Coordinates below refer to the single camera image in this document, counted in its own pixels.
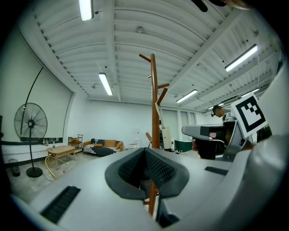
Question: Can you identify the dark green bathtub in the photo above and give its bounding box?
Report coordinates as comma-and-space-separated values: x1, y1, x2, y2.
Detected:
173, 139, 194, 152

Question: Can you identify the dark mesh waste bin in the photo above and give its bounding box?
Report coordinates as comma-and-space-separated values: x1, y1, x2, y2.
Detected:
8, 158, 21, 177

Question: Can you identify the white paper tag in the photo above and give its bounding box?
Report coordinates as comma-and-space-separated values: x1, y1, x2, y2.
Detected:
155, 102, 163, 124

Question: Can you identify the person's head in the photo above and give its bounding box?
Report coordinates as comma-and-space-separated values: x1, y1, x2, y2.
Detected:
225, 0, 252, 11

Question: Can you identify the black arched floor lamp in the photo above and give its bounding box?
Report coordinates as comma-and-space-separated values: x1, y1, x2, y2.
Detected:
19, 65, 46, 136

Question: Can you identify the small metal shelf rack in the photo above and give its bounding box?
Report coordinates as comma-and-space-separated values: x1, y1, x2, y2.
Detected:
67, 134, 84, 150

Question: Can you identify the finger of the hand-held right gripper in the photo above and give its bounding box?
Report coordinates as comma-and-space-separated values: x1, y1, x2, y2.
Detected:
182, 125, 233, 139

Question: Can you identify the wooden coat stand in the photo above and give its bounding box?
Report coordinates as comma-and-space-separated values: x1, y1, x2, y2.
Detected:
138, 53, 170, 218

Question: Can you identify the black standing floor fan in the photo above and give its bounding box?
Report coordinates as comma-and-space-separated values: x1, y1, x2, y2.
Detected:
14, 102, 48, 179

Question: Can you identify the orange and black sofa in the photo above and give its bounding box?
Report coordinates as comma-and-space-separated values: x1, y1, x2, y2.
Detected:
83, 138, 125, 157

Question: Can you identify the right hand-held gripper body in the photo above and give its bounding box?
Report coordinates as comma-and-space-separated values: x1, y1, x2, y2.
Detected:
215, 92, 268, 162

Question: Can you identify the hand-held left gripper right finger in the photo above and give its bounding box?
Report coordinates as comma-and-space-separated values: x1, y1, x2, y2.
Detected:
144, 148, 235, 231

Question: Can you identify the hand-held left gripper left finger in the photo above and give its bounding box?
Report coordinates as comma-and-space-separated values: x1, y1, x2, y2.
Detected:
29, 148, 162, 231

